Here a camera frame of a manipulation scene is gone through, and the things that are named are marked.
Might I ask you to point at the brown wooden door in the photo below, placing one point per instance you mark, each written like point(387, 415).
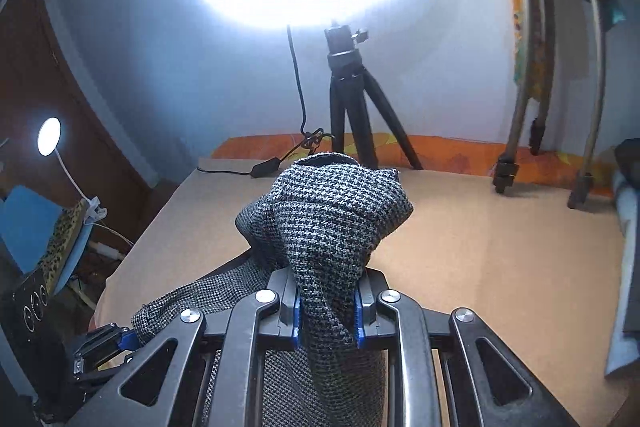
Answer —
point(75, 82)

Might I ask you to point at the orange floral bed sheet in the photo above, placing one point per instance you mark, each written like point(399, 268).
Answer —
point(450, 152)

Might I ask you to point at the blue board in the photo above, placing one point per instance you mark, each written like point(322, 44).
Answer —
point(25, 217)

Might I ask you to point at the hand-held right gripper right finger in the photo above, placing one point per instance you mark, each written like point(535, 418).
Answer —
point(358, 322)

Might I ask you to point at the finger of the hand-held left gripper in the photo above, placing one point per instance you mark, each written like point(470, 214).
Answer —
point(127, 339)

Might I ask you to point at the small black tripod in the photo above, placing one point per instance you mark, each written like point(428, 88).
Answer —
point(345, 72)

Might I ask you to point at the light blue cloth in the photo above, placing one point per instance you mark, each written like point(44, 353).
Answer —
point(631, 227)

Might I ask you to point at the silver tripod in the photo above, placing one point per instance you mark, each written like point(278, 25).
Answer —
point(504, 174)

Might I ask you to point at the colourful hanging cloth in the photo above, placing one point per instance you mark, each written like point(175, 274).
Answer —
point(522, 57)

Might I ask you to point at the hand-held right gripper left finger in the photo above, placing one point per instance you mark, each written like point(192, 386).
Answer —
point(296, 317)

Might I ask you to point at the dark folded clothes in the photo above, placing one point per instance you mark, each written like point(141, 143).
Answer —
point(631, 154)

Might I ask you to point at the white desk lamp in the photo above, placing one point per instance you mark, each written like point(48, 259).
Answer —
point(49, 136)

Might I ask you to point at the grey houndstooth pants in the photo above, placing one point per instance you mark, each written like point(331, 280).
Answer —
point(330, 232)

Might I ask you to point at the leopard print cloth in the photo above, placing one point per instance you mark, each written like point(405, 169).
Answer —
point(65, 237)

